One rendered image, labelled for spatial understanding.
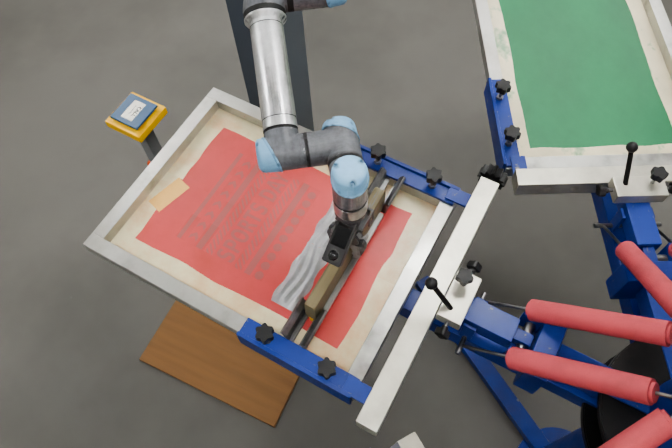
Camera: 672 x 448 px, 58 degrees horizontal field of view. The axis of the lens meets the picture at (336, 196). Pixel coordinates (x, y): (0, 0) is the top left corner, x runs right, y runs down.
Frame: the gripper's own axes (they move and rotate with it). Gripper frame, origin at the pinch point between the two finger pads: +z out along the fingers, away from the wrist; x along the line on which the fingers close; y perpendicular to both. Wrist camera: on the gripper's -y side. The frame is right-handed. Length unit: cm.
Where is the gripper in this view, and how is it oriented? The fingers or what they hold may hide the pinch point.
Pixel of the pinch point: (346, 253)
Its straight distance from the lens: 150.7
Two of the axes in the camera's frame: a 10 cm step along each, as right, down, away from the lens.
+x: -8.7, -4.1, 2.7
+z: 0.3, 5.0, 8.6
